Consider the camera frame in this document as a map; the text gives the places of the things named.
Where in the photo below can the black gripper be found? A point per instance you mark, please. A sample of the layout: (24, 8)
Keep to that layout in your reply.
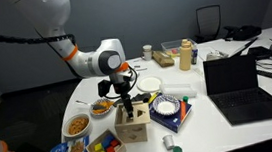
(122, 83)

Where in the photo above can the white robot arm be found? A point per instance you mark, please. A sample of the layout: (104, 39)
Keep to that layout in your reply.
(48, 18)

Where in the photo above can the black remote control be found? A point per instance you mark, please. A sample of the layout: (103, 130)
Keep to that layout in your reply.
(264, 73)

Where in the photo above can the white small cup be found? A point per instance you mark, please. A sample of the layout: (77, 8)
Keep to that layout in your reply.
(168, 142)

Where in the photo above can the black bag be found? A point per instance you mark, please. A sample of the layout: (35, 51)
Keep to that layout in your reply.
(242, 33)

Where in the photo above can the blue snack bag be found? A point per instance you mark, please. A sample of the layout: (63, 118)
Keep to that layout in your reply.
(76, 145)

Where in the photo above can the metal spoon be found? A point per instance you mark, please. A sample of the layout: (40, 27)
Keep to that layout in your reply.
(90, 105)

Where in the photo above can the white bowl of pretzels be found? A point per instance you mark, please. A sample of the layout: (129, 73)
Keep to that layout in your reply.
(77, 126)

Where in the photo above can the white round plate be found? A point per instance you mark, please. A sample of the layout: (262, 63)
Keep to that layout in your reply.
(149, 84)

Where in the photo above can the black office chair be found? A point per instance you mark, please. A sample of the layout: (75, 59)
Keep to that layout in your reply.
(208, 21)

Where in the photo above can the patterned bowl of chips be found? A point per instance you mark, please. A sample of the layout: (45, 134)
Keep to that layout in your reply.
(103, 101)

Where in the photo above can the yellow mustard bottle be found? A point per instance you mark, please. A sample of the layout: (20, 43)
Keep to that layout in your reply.
(185, 55)

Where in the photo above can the wooden shape sorter box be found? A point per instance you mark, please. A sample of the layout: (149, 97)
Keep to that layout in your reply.
(133, 129)

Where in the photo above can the wooden tray of blocks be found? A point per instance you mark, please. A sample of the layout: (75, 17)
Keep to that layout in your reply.
(107, 142)

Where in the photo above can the clear plastic box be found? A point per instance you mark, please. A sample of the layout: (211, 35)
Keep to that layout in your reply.
(178, 90)

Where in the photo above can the clear plastic container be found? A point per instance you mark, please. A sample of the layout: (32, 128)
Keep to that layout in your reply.
(172, 48)

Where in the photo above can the black laptop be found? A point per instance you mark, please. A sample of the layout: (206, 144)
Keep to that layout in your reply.
(232, 85)

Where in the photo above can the blue patterned bowl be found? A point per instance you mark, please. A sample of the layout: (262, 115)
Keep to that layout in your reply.
(166, 105)

